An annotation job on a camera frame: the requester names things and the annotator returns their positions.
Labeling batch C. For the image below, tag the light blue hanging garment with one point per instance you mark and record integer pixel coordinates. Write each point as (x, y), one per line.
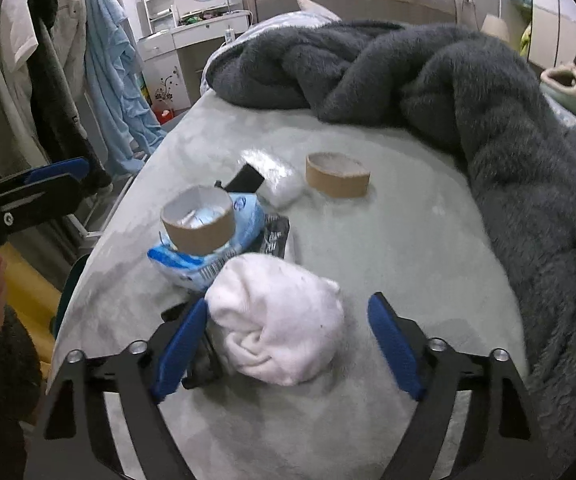
(112, 85)

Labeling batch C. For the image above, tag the small black wrapper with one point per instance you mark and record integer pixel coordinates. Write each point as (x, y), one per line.
(245, 179)

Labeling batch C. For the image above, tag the green beige slipper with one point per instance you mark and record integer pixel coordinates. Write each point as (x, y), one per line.
(565, 85)

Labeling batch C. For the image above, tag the black foil packet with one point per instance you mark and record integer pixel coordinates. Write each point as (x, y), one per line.
(275, 237)

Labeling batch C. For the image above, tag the clear plastic bag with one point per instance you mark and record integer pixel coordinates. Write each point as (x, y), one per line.
(283, 185)

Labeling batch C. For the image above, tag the black hanging garment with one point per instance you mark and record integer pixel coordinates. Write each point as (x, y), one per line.
(52, 105)

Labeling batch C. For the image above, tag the white sock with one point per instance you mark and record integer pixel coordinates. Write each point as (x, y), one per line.
(278, 320)

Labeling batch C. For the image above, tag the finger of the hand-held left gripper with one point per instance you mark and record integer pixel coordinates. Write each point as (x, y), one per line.
(52, 170)

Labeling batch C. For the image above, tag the blue white plastic packet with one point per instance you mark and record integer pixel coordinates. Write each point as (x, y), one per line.
(245, 225)

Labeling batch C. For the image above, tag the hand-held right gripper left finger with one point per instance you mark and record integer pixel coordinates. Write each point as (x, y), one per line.
(177, 355)

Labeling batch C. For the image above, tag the beige cushion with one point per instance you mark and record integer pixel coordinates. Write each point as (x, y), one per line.
(495, 27)

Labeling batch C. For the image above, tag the dark grey fleece blanket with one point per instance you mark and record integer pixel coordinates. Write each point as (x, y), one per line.
(468, 110)

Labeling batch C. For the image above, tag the white dressing table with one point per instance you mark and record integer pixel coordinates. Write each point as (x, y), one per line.
(202, 40)

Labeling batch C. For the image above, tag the pale pillow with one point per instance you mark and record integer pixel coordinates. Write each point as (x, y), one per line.
(313, 7)

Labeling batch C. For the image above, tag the white hanging shirt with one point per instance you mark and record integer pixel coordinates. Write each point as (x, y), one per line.
(17, 35)

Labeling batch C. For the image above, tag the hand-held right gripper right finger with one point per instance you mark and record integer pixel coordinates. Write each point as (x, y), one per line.
(393, 347)

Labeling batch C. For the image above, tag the yellow floor item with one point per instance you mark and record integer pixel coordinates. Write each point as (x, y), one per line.
(22, 285)

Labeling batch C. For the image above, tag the red box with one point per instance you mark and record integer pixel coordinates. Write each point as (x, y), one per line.
(165, 116)

